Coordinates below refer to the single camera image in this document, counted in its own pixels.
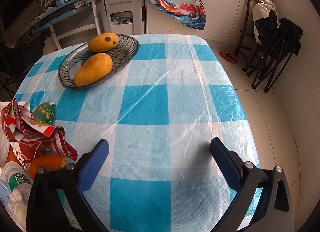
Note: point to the colourful printed cloth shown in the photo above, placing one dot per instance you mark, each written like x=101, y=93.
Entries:
x=185, y=14

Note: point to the black folded camping chair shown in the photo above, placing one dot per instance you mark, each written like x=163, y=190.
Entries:
x=287, y=34

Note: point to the orange carrots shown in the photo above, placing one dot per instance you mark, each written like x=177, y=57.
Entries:
x=11, y=157

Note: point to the ribbed glass plate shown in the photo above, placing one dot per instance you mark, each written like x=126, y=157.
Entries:
x=120, y=54

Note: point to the yellow mango with dark spot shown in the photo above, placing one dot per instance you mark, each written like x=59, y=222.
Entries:
x=100, y=43

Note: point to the white cabinet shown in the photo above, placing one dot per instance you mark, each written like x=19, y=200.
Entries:
x=225, y=9

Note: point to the blue white checked tablecloth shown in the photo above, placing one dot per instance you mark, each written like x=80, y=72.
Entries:
x=150, y=112

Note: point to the white bag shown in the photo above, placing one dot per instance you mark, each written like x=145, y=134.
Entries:
x=262, y=9

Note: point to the small blue device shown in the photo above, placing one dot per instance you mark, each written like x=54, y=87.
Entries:
x=61, y=0

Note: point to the crumpled red snack bag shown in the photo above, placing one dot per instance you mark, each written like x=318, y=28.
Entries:
x=27, y=139

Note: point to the black open camping chair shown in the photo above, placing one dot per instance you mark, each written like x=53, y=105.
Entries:
x=20, y=54

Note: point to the red slipper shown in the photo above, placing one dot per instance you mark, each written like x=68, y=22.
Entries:
x=230, y=56

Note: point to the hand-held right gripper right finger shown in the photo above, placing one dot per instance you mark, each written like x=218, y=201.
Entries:
x=225, y=165

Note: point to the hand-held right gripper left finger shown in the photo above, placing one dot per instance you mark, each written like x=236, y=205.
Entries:
x=95, y=165

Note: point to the large clear plastic bottle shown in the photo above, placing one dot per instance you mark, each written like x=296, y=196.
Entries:
x=17, y=179

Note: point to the white plastic stool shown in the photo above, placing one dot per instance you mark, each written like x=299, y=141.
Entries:
x=125, y=4

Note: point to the dark wooden chair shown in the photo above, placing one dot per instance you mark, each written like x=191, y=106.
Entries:
x=246, y=14

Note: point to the orange carrot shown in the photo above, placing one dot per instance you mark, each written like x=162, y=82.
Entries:
x=47, y=163

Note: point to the glass top desk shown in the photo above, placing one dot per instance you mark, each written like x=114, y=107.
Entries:
x=75, y=3

